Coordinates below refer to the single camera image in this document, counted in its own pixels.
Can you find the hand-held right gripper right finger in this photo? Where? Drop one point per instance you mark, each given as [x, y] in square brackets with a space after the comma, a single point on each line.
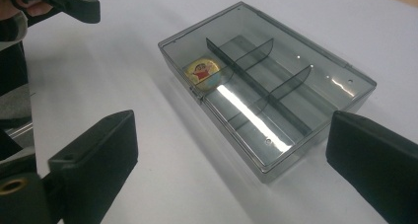
[374, 161]

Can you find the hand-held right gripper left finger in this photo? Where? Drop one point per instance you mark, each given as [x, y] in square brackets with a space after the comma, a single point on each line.
[95, 164]

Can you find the clear grey compartment box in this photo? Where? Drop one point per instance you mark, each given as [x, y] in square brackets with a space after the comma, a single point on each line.
[295, 95]

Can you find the round yellow cartoon badge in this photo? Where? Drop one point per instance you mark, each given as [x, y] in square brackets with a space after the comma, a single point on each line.
[202, 73]

